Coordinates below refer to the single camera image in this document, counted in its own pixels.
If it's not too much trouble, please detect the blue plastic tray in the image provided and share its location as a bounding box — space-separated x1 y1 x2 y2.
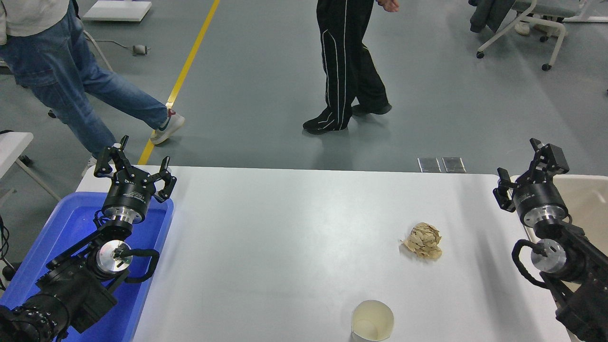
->
0 191 175 342

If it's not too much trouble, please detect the white paper cup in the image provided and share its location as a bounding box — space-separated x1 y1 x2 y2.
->
351 300 395 342

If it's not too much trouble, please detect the person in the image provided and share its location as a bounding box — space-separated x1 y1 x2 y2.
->
514 20 563 38
303 0 393 136
0 0 186 177

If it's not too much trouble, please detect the white frame office chair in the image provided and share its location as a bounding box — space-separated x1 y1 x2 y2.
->
476 0 568 72

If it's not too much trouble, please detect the large pale plastic bin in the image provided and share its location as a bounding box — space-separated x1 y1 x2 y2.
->
510 174 608 342

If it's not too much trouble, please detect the gray seat office chair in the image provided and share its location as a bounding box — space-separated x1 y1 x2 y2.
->
84 30 114 73

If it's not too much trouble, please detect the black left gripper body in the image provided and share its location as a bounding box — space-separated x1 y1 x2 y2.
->
102 170 158 217

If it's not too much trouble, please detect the white flat floor platform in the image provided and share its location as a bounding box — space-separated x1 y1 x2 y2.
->
82 0 152 23

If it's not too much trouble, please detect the gray adapter with cable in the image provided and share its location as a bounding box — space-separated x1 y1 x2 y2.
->
96 39 151 57

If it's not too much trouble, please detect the black cable bundle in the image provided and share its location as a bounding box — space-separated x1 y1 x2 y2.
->
0 215 22 291

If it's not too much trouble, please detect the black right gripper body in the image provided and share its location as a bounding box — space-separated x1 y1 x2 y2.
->
513 177 569 221

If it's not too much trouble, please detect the dark gray jacket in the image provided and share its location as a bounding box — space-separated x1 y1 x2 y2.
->
469 0 516 34

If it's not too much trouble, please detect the crumpled tan paper ball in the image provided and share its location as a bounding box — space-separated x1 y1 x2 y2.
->
400 222 443 260

